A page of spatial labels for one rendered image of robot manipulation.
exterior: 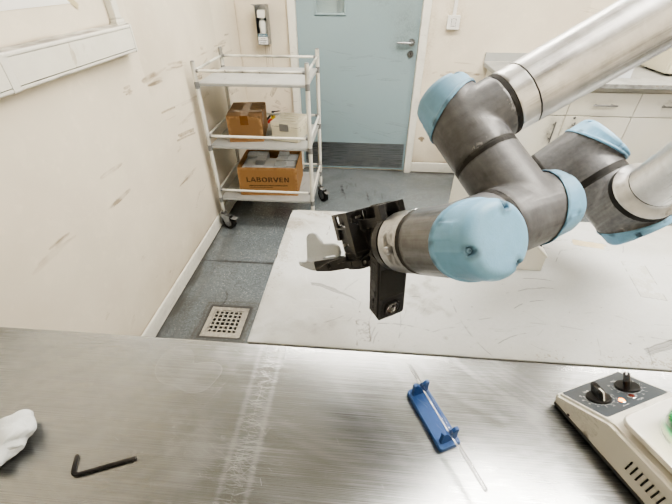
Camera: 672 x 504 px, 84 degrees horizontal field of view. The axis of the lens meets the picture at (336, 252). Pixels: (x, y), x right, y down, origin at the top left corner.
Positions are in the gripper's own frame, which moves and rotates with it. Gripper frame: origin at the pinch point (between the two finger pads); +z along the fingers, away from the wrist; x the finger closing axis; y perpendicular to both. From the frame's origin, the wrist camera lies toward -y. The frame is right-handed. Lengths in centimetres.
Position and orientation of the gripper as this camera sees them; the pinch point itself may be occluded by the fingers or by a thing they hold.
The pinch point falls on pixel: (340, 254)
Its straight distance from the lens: 64.5
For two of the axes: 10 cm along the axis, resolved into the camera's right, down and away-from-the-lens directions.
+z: -3.9, -0.1, 9.2
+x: -8.9, 2.7, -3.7
